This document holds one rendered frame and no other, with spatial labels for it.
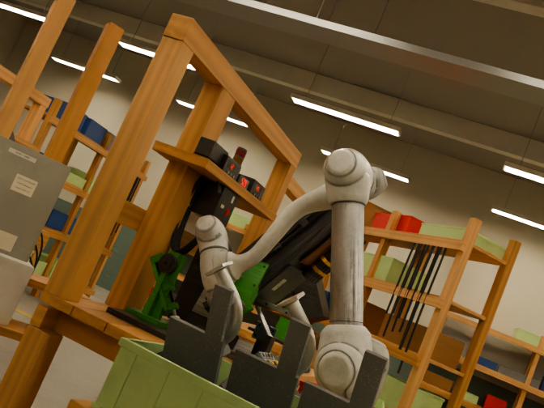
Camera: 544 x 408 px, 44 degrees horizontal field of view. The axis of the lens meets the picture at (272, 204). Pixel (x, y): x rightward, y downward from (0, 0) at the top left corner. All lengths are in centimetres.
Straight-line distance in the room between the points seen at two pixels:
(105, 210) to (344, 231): 81
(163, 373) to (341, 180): 89
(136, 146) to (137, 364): 105
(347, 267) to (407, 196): 1000
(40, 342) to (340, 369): 101
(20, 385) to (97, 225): 57
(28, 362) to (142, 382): 97
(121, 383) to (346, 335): 74
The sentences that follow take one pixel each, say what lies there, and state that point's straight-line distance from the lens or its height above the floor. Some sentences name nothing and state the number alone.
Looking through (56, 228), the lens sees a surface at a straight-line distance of 854.
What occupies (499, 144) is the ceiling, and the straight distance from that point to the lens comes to 1006.
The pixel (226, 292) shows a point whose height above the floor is 113.
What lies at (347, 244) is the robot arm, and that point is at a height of 139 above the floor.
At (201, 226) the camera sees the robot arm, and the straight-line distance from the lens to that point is 234.
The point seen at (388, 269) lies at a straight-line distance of 592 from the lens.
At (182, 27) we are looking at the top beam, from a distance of 243.
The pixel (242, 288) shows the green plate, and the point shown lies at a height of 114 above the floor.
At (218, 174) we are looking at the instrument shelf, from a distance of 263.
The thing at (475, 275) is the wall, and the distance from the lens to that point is 1172.
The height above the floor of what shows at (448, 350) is 130.
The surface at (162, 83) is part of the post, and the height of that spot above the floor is 168.
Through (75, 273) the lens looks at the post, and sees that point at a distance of 232.
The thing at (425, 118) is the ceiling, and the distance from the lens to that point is 1018.
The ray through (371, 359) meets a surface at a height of 113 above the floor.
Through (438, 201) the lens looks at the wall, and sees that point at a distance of 1195.
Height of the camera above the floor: 117
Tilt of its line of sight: 7 degrees up
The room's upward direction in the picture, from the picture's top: 23 degrees clockwise
